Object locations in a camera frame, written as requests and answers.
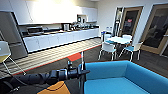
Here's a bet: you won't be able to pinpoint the white dining table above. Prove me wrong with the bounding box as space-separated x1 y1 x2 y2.
105 35 133 54

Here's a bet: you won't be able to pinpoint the white kitchen base cabinets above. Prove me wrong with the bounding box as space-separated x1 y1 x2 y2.
21 27 101 54

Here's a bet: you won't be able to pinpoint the blue sofa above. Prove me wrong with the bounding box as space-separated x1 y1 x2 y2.
81 59 168 94

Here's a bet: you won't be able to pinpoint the coffee machine with screen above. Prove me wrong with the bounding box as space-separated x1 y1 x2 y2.
76 13 90 30

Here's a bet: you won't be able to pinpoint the stainless steel refrigerator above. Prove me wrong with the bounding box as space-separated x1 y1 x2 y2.
0 10 30 61

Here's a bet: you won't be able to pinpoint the wooden framed glass door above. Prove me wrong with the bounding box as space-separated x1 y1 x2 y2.
141 2 168 57
117 5 145 38

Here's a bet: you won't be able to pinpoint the black garment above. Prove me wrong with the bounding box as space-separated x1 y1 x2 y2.
77 74 87 92

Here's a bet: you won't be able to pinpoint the microwave oven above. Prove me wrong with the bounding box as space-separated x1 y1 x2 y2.
26 26 44 35

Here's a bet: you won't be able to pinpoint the orange upholstered seat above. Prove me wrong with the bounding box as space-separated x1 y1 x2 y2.
45 81 72 94

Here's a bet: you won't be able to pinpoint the white upper kitchen cabinets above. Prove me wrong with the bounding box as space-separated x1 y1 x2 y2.
9 0 100 26

